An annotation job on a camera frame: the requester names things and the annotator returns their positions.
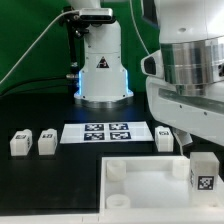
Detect black cables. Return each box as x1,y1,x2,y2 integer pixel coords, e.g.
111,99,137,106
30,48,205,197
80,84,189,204
0,75,78,98

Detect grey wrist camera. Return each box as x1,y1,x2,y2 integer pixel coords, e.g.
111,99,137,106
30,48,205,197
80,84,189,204
141,50,164,79

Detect black camera stand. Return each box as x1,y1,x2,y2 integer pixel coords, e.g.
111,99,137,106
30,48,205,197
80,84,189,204
59,12,88,78

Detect white sheet with tags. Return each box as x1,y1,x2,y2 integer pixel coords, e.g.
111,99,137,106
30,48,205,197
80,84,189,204
60,122,153,144

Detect grey cable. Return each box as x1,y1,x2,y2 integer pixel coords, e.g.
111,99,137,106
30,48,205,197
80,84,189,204
0,9,81,86

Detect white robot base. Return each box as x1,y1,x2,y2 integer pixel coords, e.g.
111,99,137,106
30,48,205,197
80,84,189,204
73,0,135,108

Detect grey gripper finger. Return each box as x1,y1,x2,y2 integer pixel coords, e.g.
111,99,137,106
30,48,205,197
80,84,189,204
172,128,193,155

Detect white square tabletop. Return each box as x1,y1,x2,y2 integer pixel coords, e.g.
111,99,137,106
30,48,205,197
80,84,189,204
100,156,224,212

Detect grey camera on stand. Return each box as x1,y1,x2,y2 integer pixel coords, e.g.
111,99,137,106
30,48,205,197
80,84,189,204
79,8,113,21

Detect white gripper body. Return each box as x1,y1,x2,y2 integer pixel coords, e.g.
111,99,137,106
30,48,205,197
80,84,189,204
146,76,224,146

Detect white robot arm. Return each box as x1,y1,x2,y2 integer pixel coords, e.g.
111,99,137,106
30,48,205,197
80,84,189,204
141,0,224,146

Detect white cable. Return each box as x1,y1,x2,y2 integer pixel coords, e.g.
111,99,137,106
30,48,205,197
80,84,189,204
128,0,151,57

